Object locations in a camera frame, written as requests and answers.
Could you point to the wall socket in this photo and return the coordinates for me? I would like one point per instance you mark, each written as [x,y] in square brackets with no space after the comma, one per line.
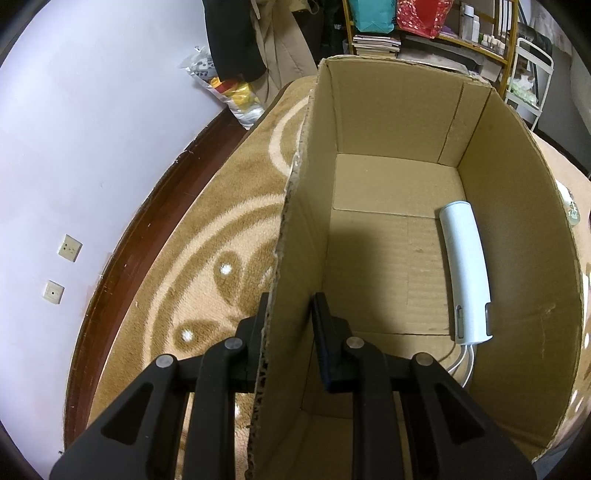
[70,248]
[53,292]

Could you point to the white cosmetic bottles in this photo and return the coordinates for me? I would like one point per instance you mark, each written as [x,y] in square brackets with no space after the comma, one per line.
[492,21]

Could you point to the beige trench coat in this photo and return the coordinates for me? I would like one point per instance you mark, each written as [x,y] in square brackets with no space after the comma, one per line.
[282,46]

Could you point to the cardboard box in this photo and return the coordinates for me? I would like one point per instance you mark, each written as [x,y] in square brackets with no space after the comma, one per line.
[298,431]

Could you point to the beige patterned rug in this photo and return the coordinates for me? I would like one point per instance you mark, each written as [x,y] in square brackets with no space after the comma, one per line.
[198,258]

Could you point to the teal gift bag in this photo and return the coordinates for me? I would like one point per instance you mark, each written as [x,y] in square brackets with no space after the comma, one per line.
[374,16]

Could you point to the red gift bag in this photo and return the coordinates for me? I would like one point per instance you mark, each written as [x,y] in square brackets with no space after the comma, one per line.
[425,18]

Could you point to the upper wall socket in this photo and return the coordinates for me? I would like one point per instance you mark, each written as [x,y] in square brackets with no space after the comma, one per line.
[70,248]

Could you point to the wooden bookshelf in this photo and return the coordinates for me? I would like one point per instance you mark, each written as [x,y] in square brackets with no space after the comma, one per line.
[452,48]

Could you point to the black hanging garment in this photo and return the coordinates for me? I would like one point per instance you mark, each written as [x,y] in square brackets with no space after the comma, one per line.
[232,40]

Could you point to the white utility cart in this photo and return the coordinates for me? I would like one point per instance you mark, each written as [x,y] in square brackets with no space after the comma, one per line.
[529,81]

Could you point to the snack bag on floor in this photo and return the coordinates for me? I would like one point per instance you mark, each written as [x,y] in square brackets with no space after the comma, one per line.
[237,95]

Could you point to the stack of books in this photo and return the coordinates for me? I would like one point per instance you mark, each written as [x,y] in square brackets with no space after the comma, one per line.
[377,46]

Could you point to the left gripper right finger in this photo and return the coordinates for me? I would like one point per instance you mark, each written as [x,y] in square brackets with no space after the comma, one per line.
[410,416]

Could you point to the lower wall socket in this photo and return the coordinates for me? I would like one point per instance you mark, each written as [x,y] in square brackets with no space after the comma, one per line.
[53,292]

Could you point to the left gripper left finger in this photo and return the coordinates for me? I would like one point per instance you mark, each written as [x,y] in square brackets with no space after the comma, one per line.
[175,416]

